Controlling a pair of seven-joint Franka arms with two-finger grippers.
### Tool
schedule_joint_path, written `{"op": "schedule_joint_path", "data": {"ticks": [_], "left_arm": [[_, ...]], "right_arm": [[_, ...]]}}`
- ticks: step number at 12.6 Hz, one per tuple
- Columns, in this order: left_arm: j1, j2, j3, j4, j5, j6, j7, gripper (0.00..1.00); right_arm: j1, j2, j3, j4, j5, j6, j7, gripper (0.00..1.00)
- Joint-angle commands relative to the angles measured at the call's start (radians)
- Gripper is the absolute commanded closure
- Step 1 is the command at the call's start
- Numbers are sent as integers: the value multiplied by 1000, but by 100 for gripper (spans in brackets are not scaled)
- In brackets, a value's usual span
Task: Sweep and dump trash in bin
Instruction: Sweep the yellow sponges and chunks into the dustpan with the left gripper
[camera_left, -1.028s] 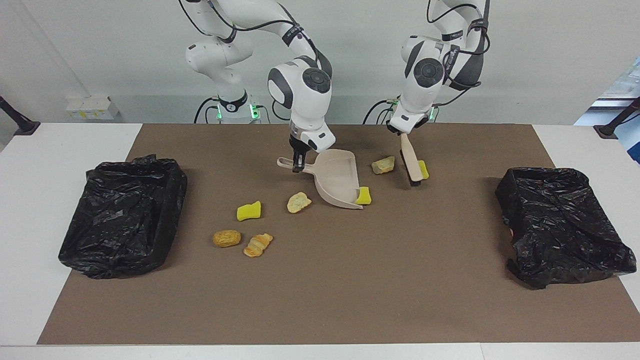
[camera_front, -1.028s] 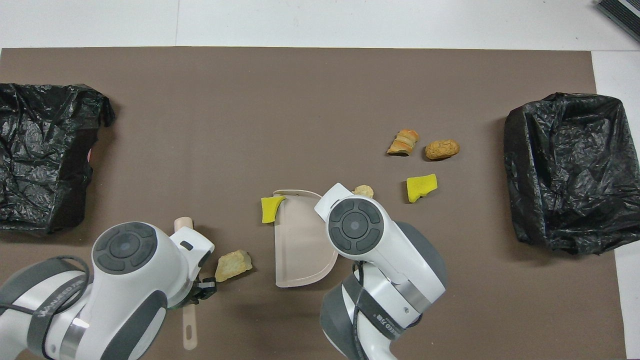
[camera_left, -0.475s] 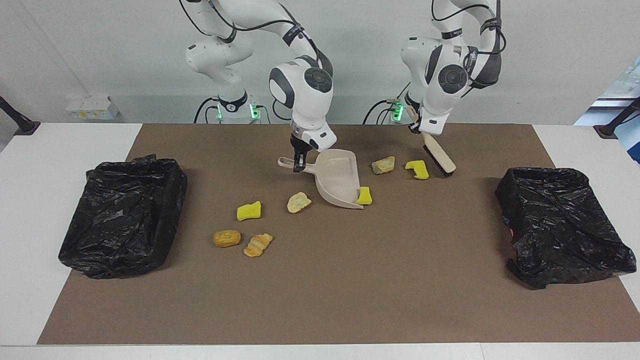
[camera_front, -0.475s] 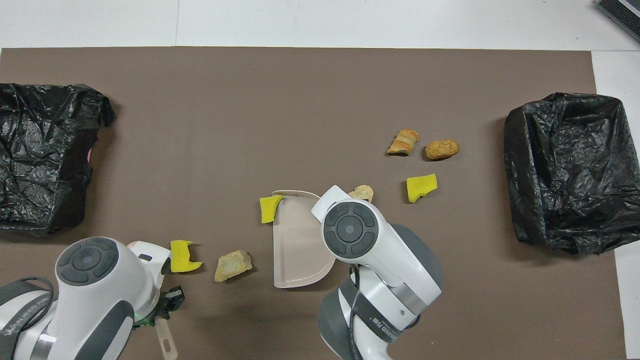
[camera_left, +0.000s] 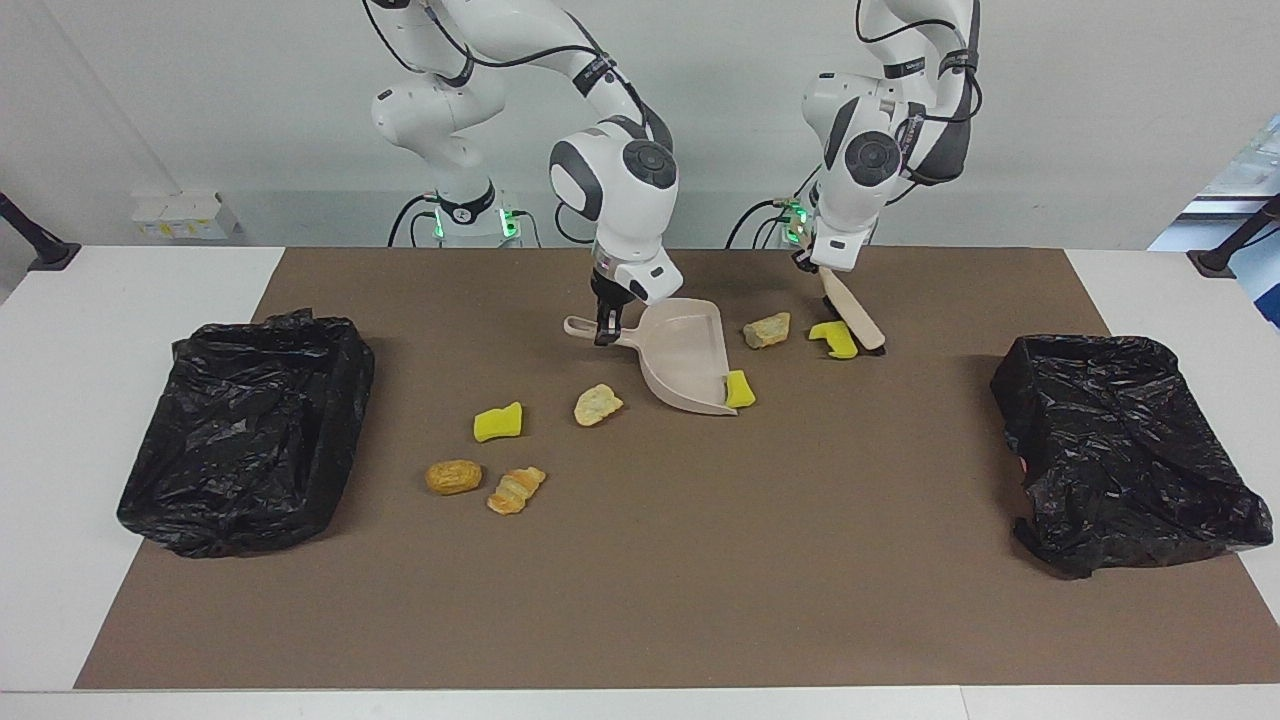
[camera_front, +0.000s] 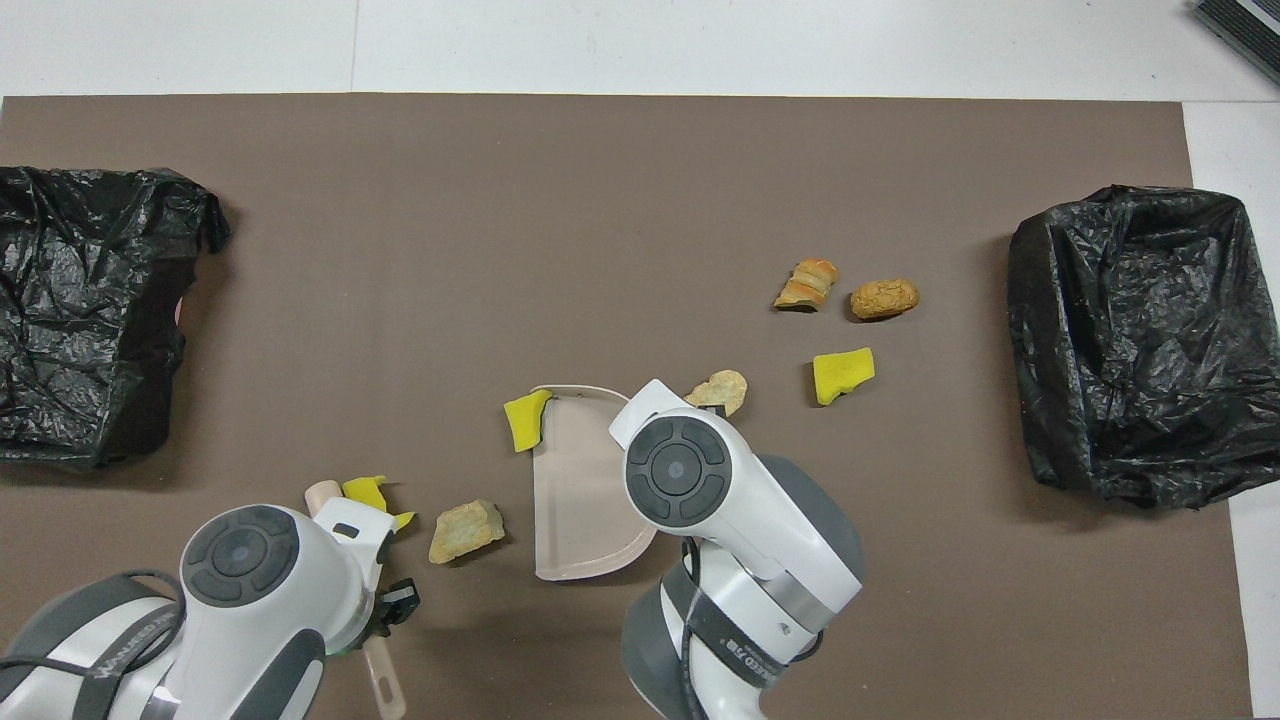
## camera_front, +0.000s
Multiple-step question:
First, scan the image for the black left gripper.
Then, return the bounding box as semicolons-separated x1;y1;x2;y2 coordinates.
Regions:
372;578;421;633

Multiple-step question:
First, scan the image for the pale flaky pastry piece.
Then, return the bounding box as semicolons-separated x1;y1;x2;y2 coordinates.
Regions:
684;370;749;418

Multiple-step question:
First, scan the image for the beige hand brush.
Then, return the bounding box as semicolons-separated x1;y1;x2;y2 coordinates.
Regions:
305;480;408;720

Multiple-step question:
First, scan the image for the bread chunk with tan crust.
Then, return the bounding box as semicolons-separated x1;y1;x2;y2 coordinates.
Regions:
429;499;506;565

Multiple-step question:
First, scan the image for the yellow sponge piece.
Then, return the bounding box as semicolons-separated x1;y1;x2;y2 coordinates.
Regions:
342;475;416;531
503;388;554;454
812;347;876;407

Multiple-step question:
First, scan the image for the beige plastic dustpan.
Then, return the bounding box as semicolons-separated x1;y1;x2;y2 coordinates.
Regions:
530;384;661;583

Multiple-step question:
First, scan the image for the small striped croissant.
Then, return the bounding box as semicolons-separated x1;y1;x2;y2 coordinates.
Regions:
773;258;839;313

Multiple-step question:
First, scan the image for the round brown bun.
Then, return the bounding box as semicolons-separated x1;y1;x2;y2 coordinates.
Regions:
850;278;920;321

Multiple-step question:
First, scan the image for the bin lined with black bag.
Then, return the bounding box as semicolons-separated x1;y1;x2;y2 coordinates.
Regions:
1007;184;1280;511
0;165;233;471

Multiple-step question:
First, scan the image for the brown table mat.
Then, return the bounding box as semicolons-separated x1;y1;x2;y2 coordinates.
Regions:
0;93;1253;720

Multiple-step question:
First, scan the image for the dark grey ribbed panel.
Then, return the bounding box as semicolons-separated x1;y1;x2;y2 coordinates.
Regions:
1193;0;1280;86

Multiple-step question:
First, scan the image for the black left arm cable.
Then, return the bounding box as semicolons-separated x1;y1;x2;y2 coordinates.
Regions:
0;568;191;720

